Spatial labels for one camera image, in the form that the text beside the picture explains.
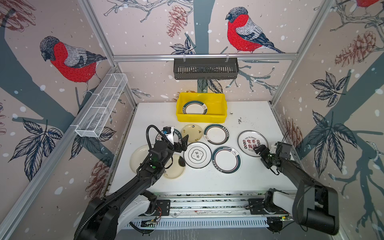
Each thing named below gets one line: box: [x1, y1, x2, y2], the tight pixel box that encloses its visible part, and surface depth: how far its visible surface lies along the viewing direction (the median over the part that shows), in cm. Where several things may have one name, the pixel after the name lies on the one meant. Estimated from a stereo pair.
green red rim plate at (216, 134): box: [203, 123, 230, 146], surface depth 103 cm
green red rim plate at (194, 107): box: [182, 100, 208, 115], surface depth 120 cm
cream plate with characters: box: [181, 124, 203, 143], surface depth 106 cm
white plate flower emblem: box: [183, 141, 212, 169], surface depth 94 cm
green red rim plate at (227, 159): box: [212, 146, 242, 174], surface depth 92 cm
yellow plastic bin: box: [176, 92, 228, 124], surface depth 118 cm
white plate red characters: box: [237, 130, 269, 157], surface depth 100 cm
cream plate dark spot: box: [164, 154, 185, 179], surface depth 87 cm
